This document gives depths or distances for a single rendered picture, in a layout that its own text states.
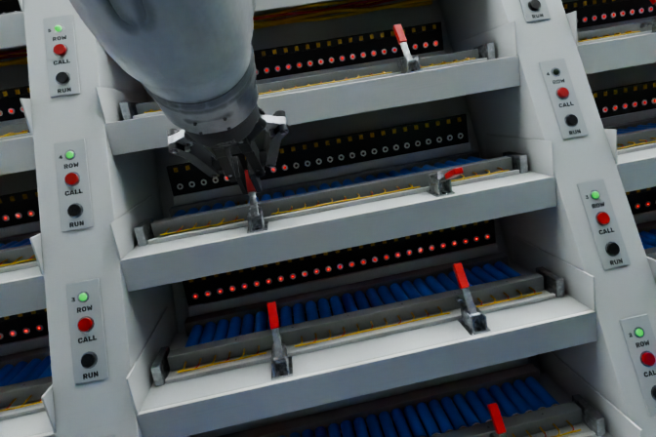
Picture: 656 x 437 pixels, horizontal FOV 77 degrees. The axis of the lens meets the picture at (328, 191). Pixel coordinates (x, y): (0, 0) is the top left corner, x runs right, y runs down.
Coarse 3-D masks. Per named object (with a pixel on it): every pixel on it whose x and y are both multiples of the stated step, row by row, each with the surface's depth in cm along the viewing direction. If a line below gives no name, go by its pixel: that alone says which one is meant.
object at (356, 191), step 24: (480, 168) 65; (504, 168) 65; (312, 192) 64; (336, 192) 63; (360, 192) 63; (384, 192) 62; (192, 216) 61; (216, 216) 62; (240, 216) 62; (264, 216) 63
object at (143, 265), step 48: (528, 144) 63; (240, 192) 73; (480, 192) 58; (528, 192) 59; (144, 240) 59; (192, 240) 57; (240, 240) 55; (288, 240) 56; (336, 240) 57; (384, 240) 58; (144, 288) 55
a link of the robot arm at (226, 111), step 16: (240, 80) 32; (224, 96) 31; (240, 96) 33; (256, 96) 36; (176, 112) 32; (192, 112) 32; (208, 112) 32; (224, 112) 33; (240, 112) 35; (192, 128) 34; (208, 128) 35; (224, 128) 36
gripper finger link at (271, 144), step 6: (276, 114) 45; (282, 114) 45; (282, 126) 44; (276, 132) 45; (282, 132) 44; (288, 132) 45; (270, 138) 46; (276, 138) 46; (282, 138) 46; (270, 144) 47; (276, 144) 47; (264, 150) 53; (270, 150) 48; (276, 150) 49; (270, 156) 50; (276, 156) 50; (270, 162) 51
